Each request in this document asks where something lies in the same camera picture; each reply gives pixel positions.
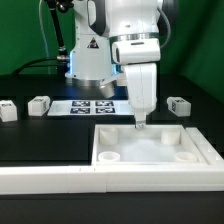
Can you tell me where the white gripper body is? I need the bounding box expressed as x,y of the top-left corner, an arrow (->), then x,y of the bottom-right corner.
124,63 -> 157,123

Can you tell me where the white square tabletop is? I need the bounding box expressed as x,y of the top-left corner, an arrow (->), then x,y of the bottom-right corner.
91,125 -> 208,166

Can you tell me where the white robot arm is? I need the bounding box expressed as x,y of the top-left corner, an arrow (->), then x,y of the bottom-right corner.
65,0 -> 178,129

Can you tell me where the white L-shaped obstacle fence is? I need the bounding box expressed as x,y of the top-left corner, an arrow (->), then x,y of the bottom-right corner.
0,128 -> 224,195

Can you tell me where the white marker sheet with tags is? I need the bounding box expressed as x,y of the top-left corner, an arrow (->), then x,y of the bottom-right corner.
48,100 -> 133,116

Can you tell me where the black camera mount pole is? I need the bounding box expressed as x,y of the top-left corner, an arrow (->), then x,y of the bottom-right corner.
44,0 -> 74,56

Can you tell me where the black cable on table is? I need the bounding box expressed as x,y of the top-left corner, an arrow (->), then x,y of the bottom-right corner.
11,57 -> 68,75

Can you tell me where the grey cable behind pole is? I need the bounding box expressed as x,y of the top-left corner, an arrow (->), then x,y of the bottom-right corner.
38,0 -> 51,75

